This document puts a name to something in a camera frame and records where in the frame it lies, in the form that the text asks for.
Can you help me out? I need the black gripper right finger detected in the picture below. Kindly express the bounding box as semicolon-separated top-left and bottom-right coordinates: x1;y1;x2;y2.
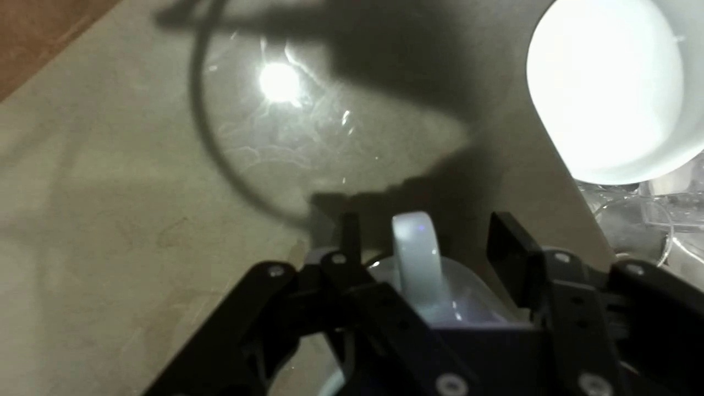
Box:
487;208;704;396

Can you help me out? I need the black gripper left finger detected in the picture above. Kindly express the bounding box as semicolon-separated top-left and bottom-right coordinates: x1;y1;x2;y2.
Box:
142;208;471;396

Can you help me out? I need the large white mug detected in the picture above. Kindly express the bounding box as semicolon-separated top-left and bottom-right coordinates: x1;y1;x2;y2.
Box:
364;208;532;333

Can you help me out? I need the black wire dish rack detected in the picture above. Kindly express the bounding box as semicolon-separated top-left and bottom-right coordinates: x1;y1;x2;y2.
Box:
574;153;704;275

